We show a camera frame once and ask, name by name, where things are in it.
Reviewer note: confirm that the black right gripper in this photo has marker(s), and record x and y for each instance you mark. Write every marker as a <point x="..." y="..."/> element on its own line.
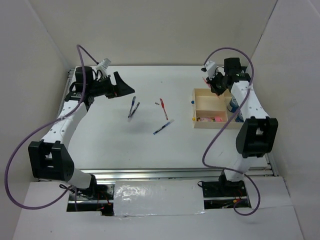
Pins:
<point x="212" y="82"/>

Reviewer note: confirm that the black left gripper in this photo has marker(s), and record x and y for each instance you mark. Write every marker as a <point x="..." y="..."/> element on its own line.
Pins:
<point x="121" y="88"/>

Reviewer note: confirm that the blue capped gel pen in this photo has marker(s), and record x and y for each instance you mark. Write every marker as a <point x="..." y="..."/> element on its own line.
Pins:
<point x="131" y="107"/>

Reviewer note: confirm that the black gel pen clear cap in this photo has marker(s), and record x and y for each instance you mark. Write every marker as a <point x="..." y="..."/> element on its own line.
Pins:
<point x="133" y="112"/>

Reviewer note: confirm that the pink capped marker bottle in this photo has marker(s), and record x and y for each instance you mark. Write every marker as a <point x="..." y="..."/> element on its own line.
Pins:
<point x="209" y="119"/>

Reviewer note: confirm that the orange highlighter pen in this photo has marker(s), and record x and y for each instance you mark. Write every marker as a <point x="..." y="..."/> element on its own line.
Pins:
<point x="206" y="82"/>

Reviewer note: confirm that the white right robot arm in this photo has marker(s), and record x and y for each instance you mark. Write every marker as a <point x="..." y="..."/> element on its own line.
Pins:
<point x="257" y="135"/>

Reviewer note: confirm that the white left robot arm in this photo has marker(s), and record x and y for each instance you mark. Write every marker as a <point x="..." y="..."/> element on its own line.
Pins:
<point x="49" y="157"/>

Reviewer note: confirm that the wooden compartment tray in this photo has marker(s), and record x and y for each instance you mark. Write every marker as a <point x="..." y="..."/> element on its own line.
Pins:
<point x="208" y="104"/>

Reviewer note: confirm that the red gel pen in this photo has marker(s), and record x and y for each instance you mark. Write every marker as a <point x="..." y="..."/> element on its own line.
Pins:
<point x="163" y="107"/>

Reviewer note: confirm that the blue refill pen clear cap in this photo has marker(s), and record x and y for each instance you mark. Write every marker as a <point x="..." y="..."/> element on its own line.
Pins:
<point x="164" y="126"/>

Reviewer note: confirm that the silver foil sheet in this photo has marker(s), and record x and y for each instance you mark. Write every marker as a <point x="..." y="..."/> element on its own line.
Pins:
<point x="157" y="198"/>

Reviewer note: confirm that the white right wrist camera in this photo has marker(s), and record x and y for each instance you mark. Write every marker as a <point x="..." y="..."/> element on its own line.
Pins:
<point x="210" y="68"/>

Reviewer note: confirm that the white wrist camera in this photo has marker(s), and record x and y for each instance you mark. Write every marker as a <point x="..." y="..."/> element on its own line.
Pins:
<point x="210" y="68"/>
<point x="102" y="66"/>

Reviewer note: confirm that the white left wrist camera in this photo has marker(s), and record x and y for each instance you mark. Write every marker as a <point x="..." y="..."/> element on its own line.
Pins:
<point x="102" y="66"/>

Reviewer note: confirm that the aluminium frame rail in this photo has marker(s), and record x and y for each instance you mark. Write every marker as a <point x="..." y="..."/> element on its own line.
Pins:
<point x="109" y="146"/>

